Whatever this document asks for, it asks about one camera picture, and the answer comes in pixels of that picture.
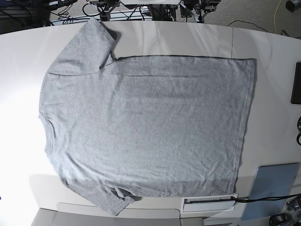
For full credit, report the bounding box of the grey T-shirt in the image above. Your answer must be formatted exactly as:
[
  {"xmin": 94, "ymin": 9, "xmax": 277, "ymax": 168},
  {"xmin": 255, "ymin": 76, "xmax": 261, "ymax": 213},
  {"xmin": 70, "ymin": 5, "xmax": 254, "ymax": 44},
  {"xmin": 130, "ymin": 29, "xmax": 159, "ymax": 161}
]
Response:
[{"xmin": 39, "ymin": 19, "xmax": 256, "ymax": 216}]

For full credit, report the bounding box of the blue-grey mat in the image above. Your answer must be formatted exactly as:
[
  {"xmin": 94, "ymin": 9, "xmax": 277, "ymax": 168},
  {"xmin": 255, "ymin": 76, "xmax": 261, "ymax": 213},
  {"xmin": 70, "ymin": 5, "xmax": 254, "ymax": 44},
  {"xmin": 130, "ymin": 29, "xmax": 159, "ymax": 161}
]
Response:
[{"xmin": 241, "ymin": 162, "xmax": 299, "ymax": 221}]

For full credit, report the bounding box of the black tablet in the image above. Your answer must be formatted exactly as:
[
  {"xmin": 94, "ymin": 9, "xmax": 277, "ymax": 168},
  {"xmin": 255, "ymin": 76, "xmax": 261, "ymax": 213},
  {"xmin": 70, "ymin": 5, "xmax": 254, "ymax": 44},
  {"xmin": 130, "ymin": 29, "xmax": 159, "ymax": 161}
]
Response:
[{"xmin": 291, "ymin": 62, "xmax": 301, "ymax": 105}]

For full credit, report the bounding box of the black round device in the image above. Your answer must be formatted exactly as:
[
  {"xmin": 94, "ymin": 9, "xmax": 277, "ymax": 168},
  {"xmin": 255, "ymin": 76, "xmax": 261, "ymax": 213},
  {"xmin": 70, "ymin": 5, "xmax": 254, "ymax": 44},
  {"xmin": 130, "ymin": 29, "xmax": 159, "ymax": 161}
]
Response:
[{"xmin": 296, "ymin": 117, "xmax": 301, "ymax": 146}]

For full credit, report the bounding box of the white cable grommet plate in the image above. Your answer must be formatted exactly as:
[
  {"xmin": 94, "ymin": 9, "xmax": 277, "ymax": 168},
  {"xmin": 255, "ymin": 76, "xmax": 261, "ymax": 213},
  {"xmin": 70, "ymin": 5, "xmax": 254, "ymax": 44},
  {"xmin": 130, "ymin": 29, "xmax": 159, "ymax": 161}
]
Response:
[{"xmin": 180, "ymin": 194, "xmax": 238, "ymax": 214}]

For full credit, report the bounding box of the black cable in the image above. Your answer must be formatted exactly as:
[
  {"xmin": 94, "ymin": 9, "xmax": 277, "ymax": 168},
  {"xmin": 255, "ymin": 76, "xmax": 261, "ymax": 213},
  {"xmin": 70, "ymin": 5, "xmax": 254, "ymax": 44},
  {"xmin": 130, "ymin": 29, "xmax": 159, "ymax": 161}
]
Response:
[{"xmin": 231, "ymin": 194, "xmax": 301, "ymax": 203}]

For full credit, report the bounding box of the yellow cable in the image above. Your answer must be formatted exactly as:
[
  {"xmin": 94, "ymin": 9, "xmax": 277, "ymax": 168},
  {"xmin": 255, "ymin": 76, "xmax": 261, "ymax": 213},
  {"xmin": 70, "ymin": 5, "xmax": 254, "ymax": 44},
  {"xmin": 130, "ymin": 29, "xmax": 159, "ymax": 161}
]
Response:
[{"xmin": 273, "ymin": 0, "xmax": 282, "ymax": 33}]

